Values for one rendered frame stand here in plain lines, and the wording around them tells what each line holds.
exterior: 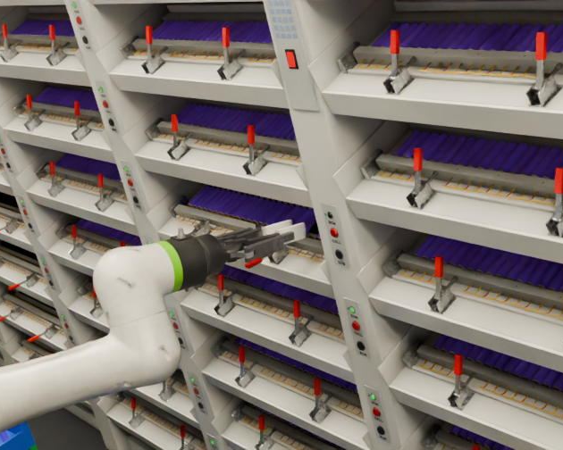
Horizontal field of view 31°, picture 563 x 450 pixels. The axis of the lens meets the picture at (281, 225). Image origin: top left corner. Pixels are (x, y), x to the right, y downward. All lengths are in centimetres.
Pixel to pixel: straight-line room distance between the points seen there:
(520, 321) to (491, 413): 21
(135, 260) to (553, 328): 67
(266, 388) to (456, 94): 106
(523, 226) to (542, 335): 19
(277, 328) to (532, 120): 95
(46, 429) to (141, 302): 199
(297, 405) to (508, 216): 89
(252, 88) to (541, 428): 76
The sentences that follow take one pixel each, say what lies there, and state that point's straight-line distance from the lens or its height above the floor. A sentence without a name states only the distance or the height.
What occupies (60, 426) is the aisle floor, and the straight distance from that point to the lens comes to 363.
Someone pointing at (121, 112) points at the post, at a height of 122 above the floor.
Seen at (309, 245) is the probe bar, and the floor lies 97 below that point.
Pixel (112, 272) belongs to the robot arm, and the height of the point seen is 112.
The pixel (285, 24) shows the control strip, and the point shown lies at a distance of 167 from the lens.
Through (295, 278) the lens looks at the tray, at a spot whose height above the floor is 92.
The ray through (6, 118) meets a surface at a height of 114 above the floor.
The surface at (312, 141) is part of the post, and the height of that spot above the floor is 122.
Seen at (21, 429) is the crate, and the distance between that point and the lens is 273.
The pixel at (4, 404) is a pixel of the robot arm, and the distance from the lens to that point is 174.
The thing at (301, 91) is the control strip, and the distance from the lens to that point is 169.
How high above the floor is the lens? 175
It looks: 22 degrees down
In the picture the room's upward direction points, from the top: 14 degrees counter-clockwise
